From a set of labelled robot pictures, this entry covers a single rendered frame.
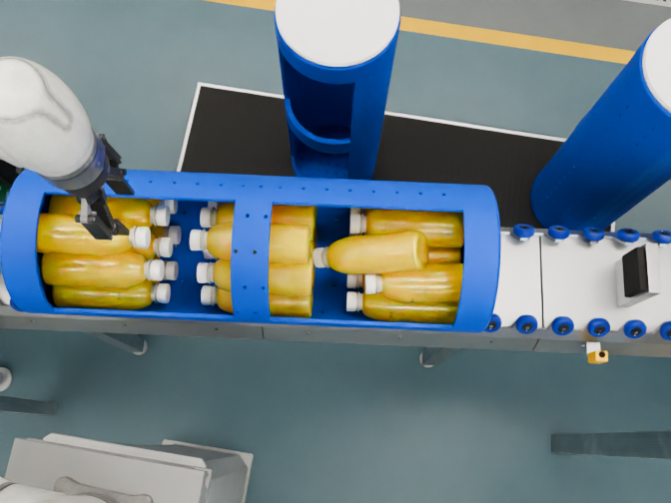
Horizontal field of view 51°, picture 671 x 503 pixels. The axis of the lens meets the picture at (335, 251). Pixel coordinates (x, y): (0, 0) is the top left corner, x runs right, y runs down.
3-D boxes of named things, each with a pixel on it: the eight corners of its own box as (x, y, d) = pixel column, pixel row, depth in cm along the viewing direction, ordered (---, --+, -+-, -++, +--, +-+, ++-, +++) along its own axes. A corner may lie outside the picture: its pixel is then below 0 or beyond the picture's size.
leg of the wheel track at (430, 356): (435, 367, 240) (473, 343, 179) (418, 367, 240) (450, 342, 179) (436, 350, 241) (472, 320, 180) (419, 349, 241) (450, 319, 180)
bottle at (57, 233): (19, 249, 125) (132, 253, 125) (23, 209, 126) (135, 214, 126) (36, 254, 132) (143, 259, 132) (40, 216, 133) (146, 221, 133)
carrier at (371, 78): (301, 117, 247) (285, 193, 239) (287, -52, 162) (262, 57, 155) (381, 131, 246) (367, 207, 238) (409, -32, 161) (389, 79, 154)
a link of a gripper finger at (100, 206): (102, 179, 100) (100, 187, 99) (121, 225, 109) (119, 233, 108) (75, 178, 100) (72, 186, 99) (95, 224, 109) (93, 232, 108)
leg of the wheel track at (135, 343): (147, 355, 240) (86, 326, 179) (130, 354, 240) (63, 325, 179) (149, 338, 241) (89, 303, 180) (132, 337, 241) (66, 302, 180)
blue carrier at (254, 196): (468, 336, 148) (501, 328, 120) (53, 318, 148) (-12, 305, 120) (470, 205, 153) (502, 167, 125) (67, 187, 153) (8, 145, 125)
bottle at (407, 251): (412, 237, 123) (312, 245, 132) (419, 275, 125) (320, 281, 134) (425, 225, 129) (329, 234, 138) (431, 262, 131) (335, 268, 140)
